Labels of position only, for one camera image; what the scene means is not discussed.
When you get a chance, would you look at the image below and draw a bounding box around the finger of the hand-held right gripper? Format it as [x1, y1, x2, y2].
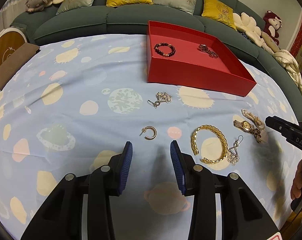
[265, 116, 302, 153]

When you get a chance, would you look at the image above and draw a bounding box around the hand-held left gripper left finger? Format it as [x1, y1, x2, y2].
[21, 141, 133, 240]

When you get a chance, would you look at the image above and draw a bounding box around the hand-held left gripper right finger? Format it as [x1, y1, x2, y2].
[170, 140, 281, 240]

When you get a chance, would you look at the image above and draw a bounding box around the gold wrist watch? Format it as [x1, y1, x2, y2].
[233, 119, 261, 134]

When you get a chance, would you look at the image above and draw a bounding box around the gold hoop earring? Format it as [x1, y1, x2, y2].
[140, 126, 157, 141]

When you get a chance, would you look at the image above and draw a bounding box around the pearl bracelet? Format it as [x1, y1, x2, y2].
[241, 108, 266, 130]

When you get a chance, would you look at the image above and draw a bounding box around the gold chain bracelet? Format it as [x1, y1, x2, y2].
[191, 124, 228, 165]

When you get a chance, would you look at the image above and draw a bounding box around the silver flower earring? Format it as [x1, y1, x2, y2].
[227, 135, 244, 166]
[148, 92, 172, 109]

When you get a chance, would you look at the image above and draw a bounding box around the red shallow box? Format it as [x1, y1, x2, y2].
[147, 20, 257, 97]

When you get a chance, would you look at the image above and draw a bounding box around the person's right hand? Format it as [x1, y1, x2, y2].
[290, 159, 302, 207]

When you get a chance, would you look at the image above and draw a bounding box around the white quilt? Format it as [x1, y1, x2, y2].
[273, 49, 302, 102]

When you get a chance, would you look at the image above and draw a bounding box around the beige round cushion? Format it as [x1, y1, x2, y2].
[261, 31, 280, 53]

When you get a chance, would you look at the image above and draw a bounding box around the planet print blue tablecloth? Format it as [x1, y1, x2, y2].
[0, 34, 300, 240]

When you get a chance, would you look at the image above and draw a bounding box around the red monkey plush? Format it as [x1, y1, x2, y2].
[263, 10, 283, 45]

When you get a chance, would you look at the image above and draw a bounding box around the white flower cushion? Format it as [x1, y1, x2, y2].
[233, 12, 262, 47]

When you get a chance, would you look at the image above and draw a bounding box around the teal sofa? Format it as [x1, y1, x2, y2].
[10, 0, 302, 123]

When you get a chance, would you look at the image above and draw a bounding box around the brown cardboard sheet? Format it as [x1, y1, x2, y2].
[0, 42, 41, 90]

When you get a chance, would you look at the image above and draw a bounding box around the white round wood-faced appliance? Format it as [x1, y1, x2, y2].
[0, 27, 29, 85]

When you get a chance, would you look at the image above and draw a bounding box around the red wall banner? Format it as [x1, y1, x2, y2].
[292, 12, 302, 55]

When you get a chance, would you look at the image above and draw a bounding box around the dark red beaded bracelet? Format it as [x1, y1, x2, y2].
[154, 42, 177, 57]

